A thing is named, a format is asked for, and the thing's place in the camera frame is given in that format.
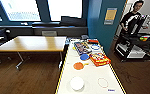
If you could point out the colourful game box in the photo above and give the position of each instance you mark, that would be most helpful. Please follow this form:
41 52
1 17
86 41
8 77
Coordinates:
82 47

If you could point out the blue bowl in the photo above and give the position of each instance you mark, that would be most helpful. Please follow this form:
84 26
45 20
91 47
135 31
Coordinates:
84 56

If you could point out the flat red box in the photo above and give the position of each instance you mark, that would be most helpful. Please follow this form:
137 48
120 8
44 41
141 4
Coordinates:
92 41

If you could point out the orange bowl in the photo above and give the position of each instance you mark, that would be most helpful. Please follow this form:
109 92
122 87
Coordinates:
78 65

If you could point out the white blue round dish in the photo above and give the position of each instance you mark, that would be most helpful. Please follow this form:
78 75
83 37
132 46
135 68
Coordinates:
95 47

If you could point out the dark bench cushion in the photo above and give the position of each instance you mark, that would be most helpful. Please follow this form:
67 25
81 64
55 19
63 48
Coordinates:
72 20

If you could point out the yellow wooden game table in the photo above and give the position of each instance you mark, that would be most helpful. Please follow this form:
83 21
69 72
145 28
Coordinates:
91 75

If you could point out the white bowl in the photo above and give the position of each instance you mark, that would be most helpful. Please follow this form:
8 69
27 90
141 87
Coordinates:
77 83

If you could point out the wooden long table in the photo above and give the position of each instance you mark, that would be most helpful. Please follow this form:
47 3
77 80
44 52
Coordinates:
32 43

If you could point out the dark window bench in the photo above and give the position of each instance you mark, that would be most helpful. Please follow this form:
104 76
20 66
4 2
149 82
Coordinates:
31 30

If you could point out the white box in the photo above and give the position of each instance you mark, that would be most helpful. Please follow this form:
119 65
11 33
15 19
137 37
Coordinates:
131 50

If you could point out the person in black shirt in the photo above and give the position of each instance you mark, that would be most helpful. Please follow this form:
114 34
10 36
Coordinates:
132 19

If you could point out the small colourful toy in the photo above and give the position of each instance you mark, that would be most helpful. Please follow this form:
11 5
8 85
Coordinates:
144 38

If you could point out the dark chair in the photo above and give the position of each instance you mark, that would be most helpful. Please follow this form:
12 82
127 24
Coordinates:
1 33

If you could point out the yellow wall notice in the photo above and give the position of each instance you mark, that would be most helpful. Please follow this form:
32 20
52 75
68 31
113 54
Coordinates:
110 15

